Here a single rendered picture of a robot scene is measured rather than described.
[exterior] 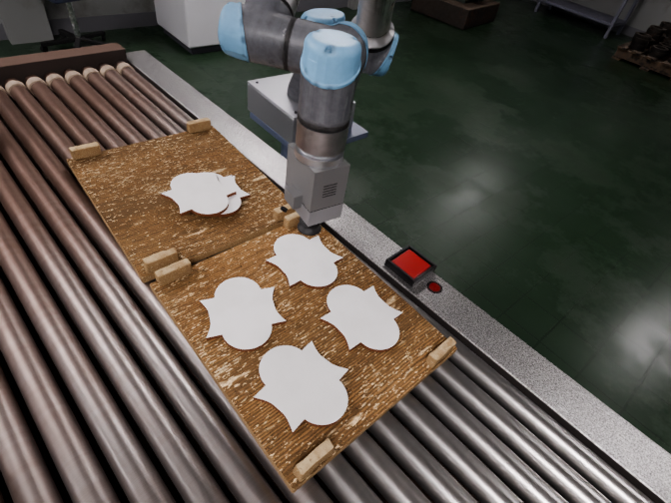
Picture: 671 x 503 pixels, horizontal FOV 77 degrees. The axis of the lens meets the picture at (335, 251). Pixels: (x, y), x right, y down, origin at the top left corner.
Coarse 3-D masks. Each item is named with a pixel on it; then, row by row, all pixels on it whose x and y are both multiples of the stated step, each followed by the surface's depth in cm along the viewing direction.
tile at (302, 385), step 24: (264, 360) 64; (288, 360) 64; (312, 360) 65; (264, 384) 62; (288, 384) 62; (312, 384) 62; (336, 384) 63; (288, 408) 59; (312, 408) 59; (336, 408) 60
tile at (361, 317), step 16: (336, 288) 76; (352, 288) 76; (368, 288) 77; (336, 304) 73; (352, 304) 74; (368, 304) 74; (384, 304) 75; (320, 320) 71; (336, 320) 71; (352, 320) 71; (368, 320) 72; (384, 320) 72; (352, 336) 69; (368, 336) 69; (384, 336) 70
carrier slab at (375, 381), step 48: (336, 240) 86; (192, 288) 72; (288, 288) 75; (384, 288) 79; (192, 336) 66; (288, 336) 68; (336, 336) 70; (432, 336) 72; (240, 384) 61; (384, 384) 65; (288, 432) 58; (336, 432) 58; (288, 480) 53
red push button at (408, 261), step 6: (408, 252) 87; (396, 258) 86; (402, 258) 86; (408, 258) 86; (414, 258) 86; (420, 258) 87; (396, 264) 84; (402, 264) 85; (408, 264) 85; (414, 264) 85; (420, 264) 85; (426, 264) 86; (408, 270) 84; (414, 270) 84; (420, 270) 84; (414, 276) 83
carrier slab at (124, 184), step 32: (96, 160) 93; (128, 160) 95; (160, 160) 97; (192, 160) 98; (224, 160) 100; (96, 192) 86; (128, 192) 87; (160, 192) 89; (256, 192) 93; (128, 224) 81; (160, 224) 82; (192, 224) 83; (224, 224) 85; (256, 224) 86; (128, 256) 75; (192, 256) 77
